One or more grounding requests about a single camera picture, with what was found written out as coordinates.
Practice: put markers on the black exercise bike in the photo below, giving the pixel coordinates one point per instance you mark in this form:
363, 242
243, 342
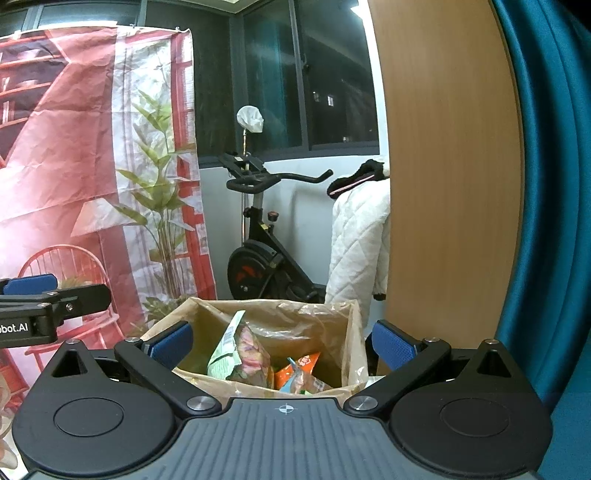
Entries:
249, 272

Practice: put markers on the red room wall poster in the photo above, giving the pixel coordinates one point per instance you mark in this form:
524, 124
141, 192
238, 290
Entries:
69, 161

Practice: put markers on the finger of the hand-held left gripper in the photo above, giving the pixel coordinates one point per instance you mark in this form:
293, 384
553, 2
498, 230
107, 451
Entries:
27, 284
83, 300

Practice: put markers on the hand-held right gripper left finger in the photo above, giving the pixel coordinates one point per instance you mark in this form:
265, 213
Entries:
173, 344

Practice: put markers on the orange snack bag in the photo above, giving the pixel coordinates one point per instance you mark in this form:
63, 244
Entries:
304, 362

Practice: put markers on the black garment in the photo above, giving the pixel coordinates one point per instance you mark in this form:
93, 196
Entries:
369, 173

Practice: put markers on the brown cardboard box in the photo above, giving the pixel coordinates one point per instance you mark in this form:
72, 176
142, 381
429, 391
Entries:
323, 332

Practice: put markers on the teal curtain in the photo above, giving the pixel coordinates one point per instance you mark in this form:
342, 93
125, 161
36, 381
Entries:
558, 184

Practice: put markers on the brown biscuit packet blue wrapper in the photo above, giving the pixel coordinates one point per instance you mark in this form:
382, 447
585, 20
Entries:
307, 383

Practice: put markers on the wooden panel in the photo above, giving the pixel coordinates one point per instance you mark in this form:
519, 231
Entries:
452, 184

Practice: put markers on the pale green snack bag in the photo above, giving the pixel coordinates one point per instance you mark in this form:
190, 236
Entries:
224, 357

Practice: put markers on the dark window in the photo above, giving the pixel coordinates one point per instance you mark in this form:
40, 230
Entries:
277, 92

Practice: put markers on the white plastic cover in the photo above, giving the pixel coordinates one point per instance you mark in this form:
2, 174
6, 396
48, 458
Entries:
249, 119

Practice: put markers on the white quilted jacket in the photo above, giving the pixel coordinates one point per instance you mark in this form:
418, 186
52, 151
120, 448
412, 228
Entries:
355, 240

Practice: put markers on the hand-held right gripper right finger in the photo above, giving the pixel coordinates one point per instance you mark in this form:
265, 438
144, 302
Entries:
392, 346

